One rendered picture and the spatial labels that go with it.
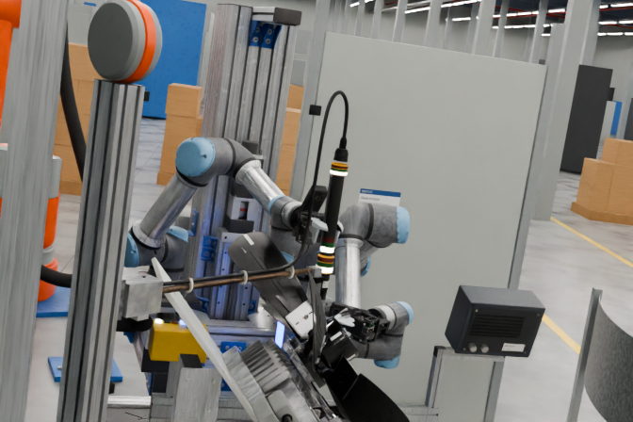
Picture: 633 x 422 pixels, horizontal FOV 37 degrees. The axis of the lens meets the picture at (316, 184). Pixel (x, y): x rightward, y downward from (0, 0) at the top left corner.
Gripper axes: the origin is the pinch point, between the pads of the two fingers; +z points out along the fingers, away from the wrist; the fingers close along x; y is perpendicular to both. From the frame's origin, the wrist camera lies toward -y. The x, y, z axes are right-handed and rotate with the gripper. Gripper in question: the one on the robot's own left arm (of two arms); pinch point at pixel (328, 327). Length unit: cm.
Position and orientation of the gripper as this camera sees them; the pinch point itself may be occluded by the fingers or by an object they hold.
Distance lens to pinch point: 257.3
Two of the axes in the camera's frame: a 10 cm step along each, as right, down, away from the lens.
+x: -2.3, 9.5, 2.1
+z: -6.1, 0.3, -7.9
